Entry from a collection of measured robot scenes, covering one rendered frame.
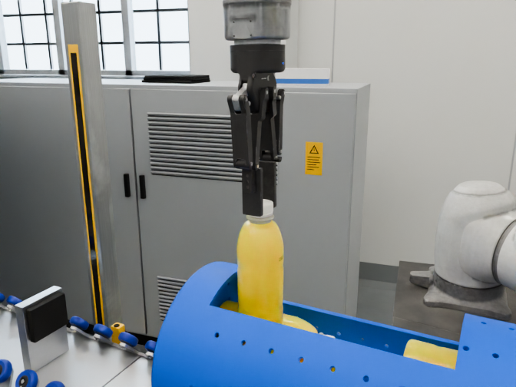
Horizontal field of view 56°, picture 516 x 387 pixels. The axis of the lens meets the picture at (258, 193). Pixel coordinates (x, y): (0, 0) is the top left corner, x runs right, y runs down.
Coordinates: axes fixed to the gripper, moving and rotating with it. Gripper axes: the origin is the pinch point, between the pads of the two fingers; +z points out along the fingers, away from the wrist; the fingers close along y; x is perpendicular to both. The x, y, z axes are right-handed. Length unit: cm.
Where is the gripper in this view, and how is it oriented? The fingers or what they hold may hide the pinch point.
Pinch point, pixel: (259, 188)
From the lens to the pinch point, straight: 70.5
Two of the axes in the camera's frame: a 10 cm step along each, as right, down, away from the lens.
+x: 8.9, 1.1, -4.4
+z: 0.2, 9.6, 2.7
